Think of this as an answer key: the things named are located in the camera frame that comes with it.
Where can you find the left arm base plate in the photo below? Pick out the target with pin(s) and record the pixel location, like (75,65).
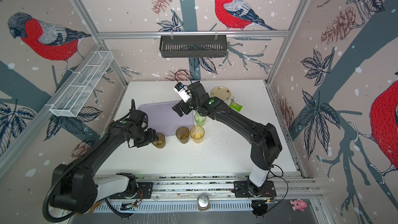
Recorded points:
(142,190)

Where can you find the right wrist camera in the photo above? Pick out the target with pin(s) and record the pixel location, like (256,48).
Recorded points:
(182,92)

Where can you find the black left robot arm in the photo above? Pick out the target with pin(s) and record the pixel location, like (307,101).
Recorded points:
(73,187)

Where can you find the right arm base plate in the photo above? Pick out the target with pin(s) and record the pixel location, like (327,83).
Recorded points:
(246,189)

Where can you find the bright green glass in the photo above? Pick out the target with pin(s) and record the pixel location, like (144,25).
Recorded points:
(199,120)

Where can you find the pink plush toy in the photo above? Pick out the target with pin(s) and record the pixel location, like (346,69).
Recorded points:
(298,205)

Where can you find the cream small plate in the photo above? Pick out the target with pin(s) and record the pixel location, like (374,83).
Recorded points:
(221,92)

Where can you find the lilac plastic tray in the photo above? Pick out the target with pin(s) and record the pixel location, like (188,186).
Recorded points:
(164,119)

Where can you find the black hanging wire basket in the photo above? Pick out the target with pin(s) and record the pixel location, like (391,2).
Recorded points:
(193,46)

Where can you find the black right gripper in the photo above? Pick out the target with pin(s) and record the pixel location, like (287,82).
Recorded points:
(179,109)

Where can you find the silver round object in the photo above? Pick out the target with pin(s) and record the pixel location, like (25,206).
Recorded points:
(203,202)

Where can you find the green snack packet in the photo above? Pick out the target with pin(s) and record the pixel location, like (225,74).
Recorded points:
(237,107)

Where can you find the white wire mesh shelf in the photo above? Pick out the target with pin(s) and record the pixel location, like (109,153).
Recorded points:
(74,97)

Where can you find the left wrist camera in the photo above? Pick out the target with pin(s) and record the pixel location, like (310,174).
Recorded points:
(138,116)

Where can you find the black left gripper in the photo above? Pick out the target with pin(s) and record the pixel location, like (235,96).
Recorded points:
(152,137)

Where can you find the horizontal aluminium bar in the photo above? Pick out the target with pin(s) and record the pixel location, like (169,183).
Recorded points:
(155,35)

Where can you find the amber yellow glass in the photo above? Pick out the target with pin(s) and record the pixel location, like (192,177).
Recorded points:
(197,134)

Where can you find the brown textured glass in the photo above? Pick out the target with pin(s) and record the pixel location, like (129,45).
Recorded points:
(160,141)
(183,134)

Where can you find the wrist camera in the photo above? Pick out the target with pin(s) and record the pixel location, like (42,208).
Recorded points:
(138,116)
(182,92)

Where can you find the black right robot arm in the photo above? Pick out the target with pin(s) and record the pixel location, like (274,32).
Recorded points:
(265,143)

